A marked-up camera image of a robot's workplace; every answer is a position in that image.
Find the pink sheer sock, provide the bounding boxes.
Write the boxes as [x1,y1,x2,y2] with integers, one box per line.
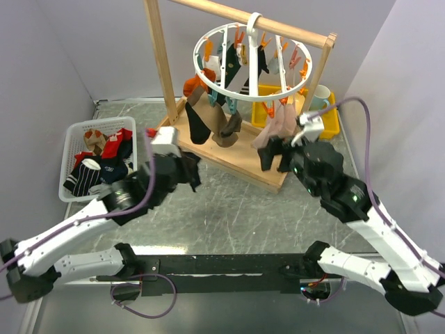
[251,93,303,149]

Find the argyle tan sock in basket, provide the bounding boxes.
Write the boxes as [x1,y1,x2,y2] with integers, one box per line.
[83,129,108,156]

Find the red sock in basket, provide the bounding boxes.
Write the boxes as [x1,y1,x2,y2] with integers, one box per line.
[74,128,133,167]

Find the yellow plastic tray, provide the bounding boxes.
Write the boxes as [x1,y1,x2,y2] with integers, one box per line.
[251,84,340,140]

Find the white small sock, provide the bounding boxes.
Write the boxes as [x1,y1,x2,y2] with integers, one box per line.
[203,55,220,77]

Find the tan brown ribbed sock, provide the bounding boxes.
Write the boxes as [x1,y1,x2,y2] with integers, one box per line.
[187,87,242,148]

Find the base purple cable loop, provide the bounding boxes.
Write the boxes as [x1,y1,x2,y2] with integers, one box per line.
[110,273,179,319]

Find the white round clip hanger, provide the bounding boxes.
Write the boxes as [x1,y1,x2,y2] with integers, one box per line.
[193,12,313,102]

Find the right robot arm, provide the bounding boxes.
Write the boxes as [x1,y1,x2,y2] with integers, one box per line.
[257,136,444,317]

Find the navy patterned sock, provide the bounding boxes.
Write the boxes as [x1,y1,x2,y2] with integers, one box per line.
[179,152,201,192]

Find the white plastic laundry basket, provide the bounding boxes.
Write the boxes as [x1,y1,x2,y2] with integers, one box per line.
[58,116,138,202]

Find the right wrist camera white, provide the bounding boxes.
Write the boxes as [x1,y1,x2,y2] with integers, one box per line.
[291,111,325,147]

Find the navy striped sock in basket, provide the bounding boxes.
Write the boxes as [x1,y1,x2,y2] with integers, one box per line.
[63,159,101,197]

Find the wooden hanger rack frame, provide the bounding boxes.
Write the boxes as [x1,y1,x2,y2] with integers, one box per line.
[145,1,337,193]

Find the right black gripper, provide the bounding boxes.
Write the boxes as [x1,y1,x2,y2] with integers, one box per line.
[257,132,321,197]

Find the orange sock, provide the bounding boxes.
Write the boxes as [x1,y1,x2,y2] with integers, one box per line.
[183,67,216,97]

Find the pale green mug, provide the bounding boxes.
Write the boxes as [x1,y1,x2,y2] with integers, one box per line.
[309,85,331,111]

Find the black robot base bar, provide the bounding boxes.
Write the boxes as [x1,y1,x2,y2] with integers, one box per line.
[95,253,345,296]

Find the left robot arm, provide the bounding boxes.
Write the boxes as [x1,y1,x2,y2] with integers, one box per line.
[1,152,200,303]

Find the black brown sock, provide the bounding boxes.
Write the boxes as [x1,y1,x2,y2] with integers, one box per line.
[185,102,211,145]

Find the dark green dotted sock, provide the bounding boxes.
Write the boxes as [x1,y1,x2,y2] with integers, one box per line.
[225,43,241,88]

